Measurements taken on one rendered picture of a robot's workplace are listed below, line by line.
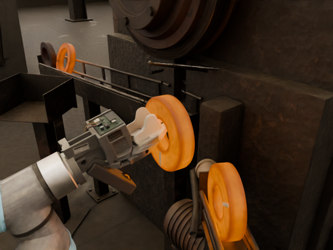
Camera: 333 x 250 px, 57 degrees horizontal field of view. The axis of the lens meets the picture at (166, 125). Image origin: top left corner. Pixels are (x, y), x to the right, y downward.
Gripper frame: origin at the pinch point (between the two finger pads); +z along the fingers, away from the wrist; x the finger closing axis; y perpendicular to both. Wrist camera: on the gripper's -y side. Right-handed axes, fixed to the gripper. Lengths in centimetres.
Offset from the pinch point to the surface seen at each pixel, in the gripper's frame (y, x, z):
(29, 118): -20, 73, -25
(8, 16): -24, 326, -5
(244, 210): -11.1, -18.6, 2.3
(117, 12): 13.2, 40.3, 11.5
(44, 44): -14, 141, -1
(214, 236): -14.9, -17.1, -4.0
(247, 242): -18.2, -20.0, 1.0
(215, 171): -9.8, -8.9, 3.9
